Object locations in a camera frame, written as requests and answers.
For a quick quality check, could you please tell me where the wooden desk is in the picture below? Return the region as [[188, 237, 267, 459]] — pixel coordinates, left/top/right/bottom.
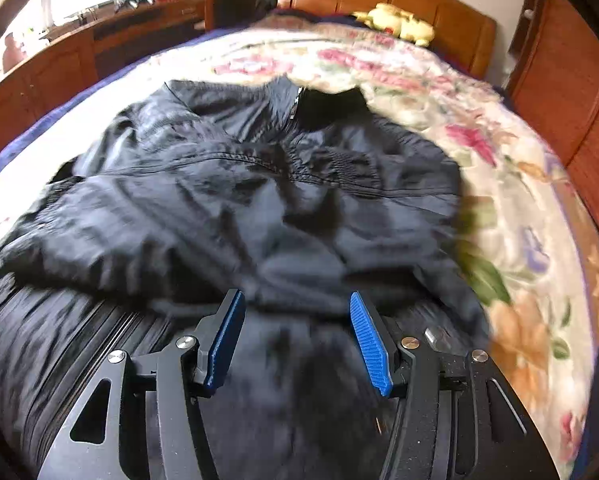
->
[[0, 0, 215, 171]]

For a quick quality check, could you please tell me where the black jacket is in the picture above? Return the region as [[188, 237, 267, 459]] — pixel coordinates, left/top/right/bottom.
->
[[0, 76, 490, 480]]

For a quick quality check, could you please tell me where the floral blanket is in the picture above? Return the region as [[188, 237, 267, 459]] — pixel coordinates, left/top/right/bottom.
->
[[0, 25, 599, 480]]

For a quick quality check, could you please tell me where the wooden bed headboard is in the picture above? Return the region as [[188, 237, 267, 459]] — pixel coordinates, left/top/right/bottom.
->
[[278, 0, 497, 78]]

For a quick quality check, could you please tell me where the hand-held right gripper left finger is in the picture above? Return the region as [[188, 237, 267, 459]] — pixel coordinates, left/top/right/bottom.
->
[[37, 289, 247, 480]]

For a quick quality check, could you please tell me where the wooden slatted wardrobe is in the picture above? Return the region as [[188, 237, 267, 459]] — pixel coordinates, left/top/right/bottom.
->
[[504, 0, 599, 271]]

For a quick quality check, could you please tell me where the yellow plush toy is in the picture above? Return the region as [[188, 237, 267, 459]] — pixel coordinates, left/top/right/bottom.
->
[[352, 2, 436, 47]]

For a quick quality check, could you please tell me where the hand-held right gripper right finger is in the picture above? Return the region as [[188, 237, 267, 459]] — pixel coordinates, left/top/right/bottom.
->
[[348, 291, 563, 480]]

